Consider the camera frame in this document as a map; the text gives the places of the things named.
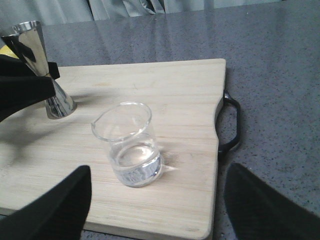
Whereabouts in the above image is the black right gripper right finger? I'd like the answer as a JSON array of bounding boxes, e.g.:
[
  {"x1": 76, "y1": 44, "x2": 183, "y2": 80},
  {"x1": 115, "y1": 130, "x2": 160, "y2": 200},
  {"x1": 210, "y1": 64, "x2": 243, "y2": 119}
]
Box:
[{"x1": 224, "y1": 163, "x2": 320, "y2": 240}]

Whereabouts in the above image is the yellow lemon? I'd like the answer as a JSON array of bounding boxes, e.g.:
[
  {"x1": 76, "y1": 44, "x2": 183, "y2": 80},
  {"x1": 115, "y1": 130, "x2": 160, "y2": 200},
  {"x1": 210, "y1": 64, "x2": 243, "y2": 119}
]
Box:
[{"x1": 0, "y1": 45, "x2": 18, "y2": 59}]

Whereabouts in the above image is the steel double jigger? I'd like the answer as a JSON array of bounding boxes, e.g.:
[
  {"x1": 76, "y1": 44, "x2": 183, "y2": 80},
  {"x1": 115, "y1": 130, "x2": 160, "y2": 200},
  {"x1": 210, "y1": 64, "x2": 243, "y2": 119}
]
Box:
[{"x1": 0, "y1": 20, "x2": 77, "y2": 119}]

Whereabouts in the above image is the grey pleated curtain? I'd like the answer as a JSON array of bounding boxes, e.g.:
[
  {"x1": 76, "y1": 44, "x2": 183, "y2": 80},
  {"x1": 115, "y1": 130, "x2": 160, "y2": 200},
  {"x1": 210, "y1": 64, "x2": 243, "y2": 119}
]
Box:
[{"x1": 0, "y1": 0, "x2": 283, "y2": 27}]

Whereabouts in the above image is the clear glass measuring beaker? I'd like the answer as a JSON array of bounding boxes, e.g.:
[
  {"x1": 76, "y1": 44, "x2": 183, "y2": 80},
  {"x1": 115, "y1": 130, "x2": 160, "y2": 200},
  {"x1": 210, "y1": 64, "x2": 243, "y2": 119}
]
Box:
[{"x1": 91, "y1": 101, "x2": 164, "y2": 188}]

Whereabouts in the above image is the black cutting board handle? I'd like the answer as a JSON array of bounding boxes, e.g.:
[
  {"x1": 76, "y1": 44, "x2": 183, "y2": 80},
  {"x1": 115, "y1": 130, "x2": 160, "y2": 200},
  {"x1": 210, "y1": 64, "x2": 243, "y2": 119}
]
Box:
[{"x1": 215, "y1": 90, "x2": 241, "y2": 161}]

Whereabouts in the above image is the light wooden cutting board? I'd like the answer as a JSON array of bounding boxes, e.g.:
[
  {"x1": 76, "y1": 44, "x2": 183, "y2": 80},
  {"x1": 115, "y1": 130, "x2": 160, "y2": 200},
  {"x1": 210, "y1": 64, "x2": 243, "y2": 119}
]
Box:
[{"x1": 0, "y1": 58, "x2": 227, "y2": 240}]

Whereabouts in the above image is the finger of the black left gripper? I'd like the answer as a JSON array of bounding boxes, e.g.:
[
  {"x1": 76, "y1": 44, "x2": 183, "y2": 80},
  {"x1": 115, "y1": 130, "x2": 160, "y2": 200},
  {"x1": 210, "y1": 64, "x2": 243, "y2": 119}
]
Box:
[
  {"x1": 0, "y1": 53, "x2": 60, "y2": 80},
  {"x1": 0, "y1": 76, "x2": 56, "y2": 121}
]

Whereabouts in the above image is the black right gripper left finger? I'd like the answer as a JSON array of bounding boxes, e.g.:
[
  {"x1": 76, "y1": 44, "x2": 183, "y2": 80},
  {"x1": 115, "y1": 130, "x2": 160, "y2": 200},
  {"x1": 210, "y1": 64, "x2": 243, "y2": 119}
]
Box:
[{"x1": 0, "y1": 165, "x2": 92, "y2": 240}]

